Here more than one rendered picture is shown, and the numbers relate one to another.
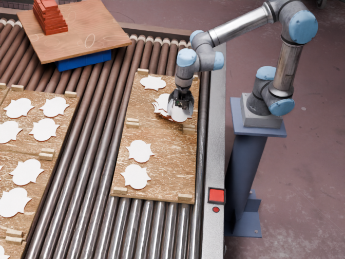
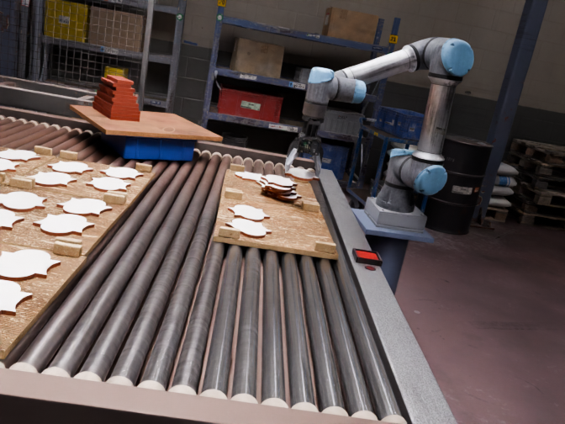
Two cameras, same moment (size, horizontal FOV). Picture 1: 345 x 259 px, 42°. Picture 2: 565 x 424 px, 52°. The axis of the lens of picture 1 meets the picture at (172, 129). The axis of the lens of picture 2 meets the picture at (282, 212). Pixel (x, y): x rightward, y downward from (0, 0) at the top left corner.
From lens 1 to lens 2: 107 cm
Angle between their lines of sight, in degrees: 29
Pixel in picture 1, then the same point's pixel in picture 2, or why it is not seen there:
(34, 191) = (97, 222)
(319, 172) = (456, 373)
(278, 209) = not seen: hidden behind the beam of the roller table
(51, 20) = (122, 99)
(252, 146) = (387, 264)
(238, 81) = not seen: hidden behind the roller
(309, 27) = (465, 54)
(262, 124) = (401, 224)
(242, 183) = not seen: hidden behind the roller
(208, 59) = (348, 82)
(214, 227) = (374, 280)
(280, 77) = (429, 132)
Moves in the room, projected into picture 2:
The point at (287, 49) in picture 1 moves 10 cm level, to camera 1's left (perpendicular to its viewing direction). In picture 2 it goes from (438, 89) to (409, 84)
